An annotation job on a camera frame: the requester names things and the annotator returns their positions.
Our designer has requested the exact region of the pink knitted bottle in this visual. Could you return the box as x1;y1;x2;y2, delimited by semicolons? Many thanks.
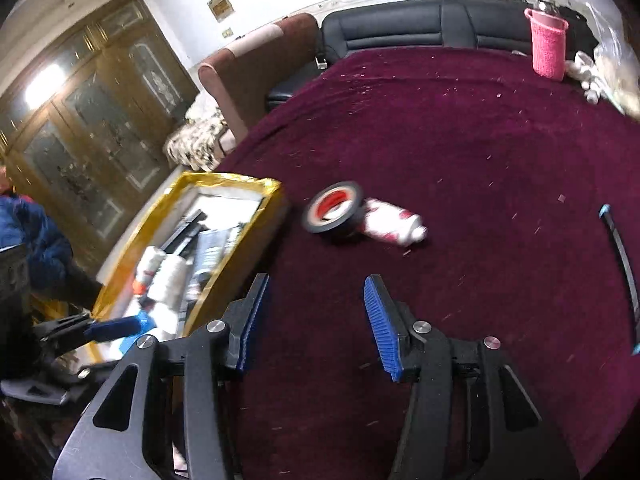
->
524;0;571;81

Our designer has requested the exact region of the black tape roll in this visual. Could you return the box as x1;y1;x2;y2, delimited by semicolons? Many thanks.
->
301;180;365;241

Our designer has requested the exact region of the black leather sofa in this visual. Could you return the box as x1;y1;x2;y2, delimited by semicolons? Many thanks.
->
265;0;596;111

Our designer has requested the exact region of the gold wall plaque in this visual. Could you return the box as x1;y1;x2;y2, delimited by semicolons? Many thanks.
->
207;0;235;23

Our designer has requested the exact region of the white cloth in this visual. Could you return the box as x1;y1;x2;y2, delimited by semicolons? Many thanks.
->
565;50;608;106

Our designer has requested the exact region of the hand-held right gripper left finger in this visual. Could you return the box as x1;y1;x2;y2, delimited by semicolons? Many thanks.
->
52;272;271;480

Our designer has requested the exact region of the red and white bottle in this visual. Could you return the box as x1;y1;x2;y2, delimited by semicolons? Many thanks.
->
357;197;429;247

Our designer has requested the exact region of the person's left forearm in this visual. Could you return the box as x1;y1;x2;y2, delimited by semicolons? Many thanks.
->
0;195;106;306

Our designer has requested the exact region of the floral cushion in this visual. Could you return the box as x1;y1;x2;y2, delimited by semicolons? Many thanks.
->
162;95;238;171

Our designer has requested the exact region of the gold cardboard box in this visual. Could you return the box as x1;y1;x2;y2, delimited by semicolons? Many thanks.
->
92;171;291;361

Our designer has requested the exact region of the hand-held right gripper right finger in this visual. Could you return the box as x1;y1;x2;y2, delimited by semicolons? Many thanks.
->
363;274;581;480

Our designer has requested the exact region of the light blue plastic piece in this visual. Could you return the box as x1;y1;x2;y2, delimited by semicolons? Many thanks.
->
132;310;156;336

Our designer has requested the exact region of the wooden glass door cabinet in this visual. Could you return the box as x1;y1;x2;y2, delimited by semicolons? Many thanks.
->
0;0;201;281

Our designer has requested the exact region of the small white bottle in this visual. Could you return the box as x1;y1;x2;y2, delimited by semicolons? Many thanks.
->
132;246;167;306

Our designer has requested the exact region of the black rod with teal ends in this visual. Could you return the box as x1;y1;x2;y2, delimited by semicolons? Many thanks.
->
599;203;640;356

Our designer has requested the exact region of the brown chair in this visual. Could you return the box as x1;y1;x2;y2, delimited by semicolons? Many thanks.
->
197;12;321;146

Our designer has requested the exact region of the maroon tablecloth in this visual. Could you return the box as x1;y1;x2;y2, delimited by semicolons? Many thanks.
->
170;45;640;480

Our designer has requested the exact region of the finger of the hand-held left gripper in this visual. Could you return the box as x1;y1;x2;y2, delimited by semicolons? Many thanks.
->
0;365;113;406
32;311;143;356

